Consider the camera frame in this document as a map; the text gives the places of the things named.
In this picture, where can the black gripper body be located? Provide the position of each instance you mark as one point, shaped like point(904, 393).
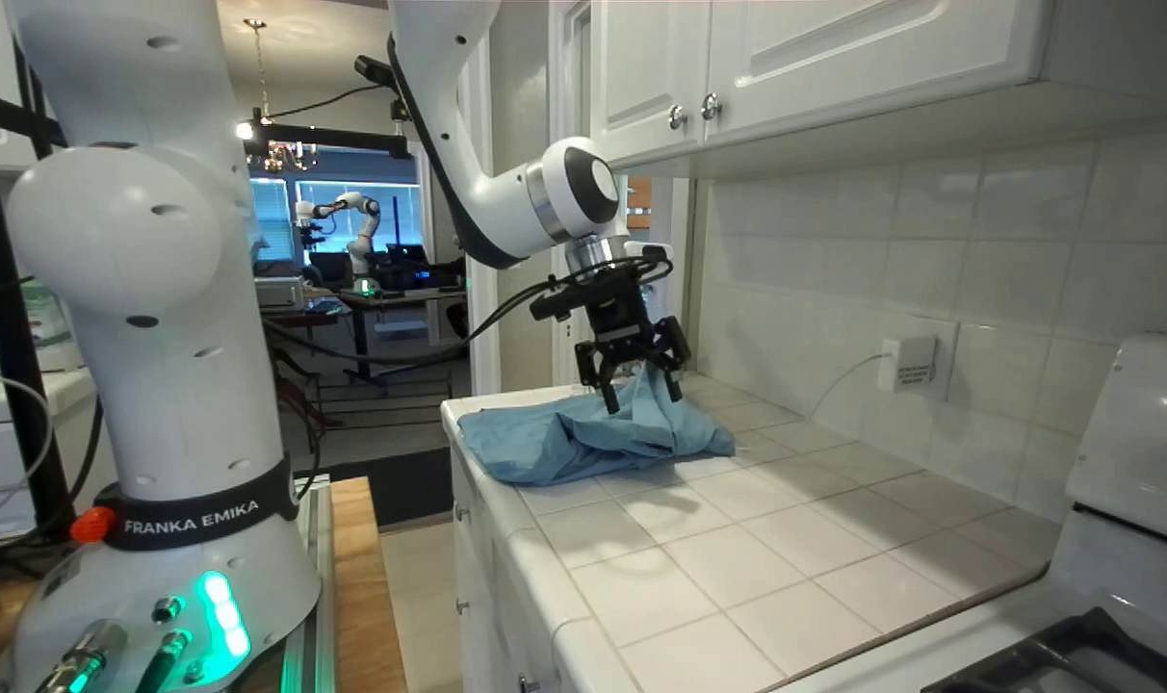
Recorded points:
point(613, 304)

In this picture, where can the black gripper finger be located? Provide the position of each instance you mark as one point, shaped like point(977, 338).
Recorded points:
point(605, 373)
point(670, 354)

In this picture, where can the blue pillowcase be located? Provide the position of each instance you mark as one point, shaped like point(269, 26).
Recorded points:
point(566, 437)

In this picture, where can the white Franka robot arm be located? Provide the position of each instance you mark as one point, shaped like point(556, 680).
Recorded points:
point(159, 322)

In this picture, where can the small white background robot arm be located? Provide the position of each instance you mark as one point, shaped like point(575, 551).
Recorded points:
point(362, 238)

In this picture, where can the silver cabinet knob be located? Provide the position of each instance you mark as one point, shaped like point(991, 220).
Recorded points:
point(714, 105)
point(679, 116)

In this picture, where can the dark background desk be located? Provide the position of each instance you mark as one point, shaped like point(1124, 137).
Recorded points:
point(391, 322)

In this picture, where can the dark box under cart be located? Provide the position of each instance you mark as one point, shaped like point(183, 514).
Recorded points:
point(411, 486)

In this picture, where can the bright blue screen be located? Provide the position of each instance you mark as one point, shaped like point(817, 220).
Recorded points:
point(393, 214)

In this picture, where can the white base cabinet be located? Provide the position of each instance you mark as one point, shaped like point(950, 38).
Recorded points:
point(505, 601)

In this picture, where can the wooden cart board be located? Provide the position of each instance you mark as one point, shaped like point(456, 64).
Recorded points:
point(362, 601)

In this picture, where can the ceiling chandelier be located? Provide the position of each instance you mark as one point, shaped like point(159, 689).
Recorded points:
point(278, 153)

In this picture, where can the white kitchen stove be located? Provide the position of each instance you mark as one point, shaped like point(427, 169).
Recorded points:
point(1134, 437)

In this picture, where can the orange round knob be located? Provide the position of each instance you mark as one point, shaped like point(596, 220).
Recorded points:
point(94, 524)

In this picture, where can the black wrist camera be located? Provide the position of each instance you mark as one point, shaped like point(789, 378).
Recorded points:
point(561, 304)

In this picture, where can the white wall outlet with charger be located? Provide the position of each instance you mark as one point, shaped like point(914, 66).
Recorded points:
point(921, 360)

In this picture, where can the black camera bar on boom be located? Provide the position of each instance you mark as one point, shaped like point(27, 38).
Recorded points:
point(376, 70)

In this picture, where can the white wall cabinet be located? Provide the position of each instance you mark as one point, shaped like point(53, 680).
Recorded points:
point(866, 52)

